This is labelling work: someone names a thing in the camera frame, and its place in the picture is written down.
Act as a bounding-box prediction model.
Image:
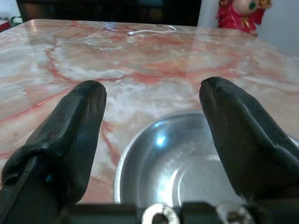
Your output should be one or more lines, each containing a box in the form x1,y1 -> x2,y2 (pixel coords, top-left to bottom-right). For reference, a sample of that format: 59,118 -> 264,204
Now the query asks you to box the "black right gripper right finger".
199,76 -> 299,203

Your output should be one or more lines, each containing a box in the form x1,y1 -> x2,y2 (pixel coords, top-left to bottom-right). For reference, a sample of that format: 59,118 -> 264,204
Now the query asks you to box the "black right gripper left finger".
0,80 -> 107,224

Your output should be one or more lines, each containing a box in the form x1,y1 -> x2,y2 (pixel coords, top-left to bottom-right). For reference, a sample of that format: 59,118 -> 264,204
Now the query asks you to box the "round stainless steel bowl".
114,111 -> 299,208

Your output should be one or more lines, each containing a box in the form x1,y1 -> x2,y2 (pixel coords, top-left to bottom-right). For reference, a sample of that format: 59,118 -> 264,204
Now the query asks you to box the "red dressed figurine doll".
215,0 -> 273,37

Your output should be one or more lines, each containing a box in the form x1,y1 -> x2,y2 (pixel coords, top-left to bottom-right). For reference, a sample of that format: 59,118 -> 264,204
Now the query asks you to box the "green object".
9,16 -> 23,26

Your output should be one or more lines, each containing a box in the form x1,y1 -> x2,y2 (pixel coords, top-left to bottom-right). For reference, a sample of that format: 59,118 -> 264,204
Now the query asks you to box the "red box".
0,20 -> 11,33

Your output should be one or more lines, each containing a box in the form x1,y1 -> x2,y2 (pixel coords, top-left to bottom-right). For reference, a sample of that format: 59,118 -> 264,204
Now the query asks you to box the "dark wooden cabinet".
15,0 -> 202,27

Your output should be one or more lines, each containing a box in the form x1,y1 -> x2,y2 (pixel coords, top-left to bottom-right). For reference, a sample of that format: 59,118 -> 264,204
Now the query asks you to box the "white charging cable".
127,25 -> 177,36

